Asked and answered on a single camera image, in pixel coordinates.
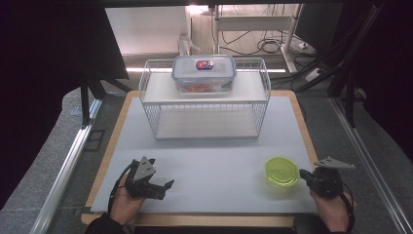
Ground white desk with metal legs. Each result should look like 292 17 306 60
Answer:
212 3 304 74

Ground dark monitor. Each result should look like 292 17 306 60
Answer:
293 3 346 54

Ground light grey mat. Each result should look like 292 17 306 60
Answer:
91 96 319 215

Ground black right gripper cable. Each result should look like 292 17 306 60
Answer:
340 182 357 234

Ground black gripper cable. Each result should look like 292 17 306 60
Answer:
340 182 357 234
107 159 135 215

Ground clear container with blue lid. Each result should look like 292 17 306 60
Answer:
170 54 237 95

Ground person's left hand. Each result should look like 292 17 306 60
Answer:
110 182 146 226

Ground aluminium rail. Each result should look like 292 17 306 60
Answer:
30 97 103 234
328 97 413 234

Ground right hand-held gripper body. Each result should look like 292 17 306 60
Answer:
308 156 357 199

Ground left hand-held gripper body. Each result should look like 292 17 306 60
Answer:
125 156 168 201

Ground green plastic container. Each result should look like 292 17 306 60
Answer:
264 156 301 188

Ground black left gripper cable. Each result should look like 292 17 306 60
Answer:
107 159 135 215

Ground white cabinet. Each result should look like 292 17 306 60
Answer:
104 6 192 56

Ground black floor cables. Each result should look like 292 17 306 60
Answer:
221 30 284 57

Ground black metal stand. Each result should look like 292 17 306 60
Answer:
291 3 388 129
79 77 133 129

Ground black curtain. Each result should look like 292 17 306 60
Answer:
343 0 413 161
0 0 130 210

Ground white wire rack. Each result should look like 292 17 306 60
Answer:
138 58 272 140

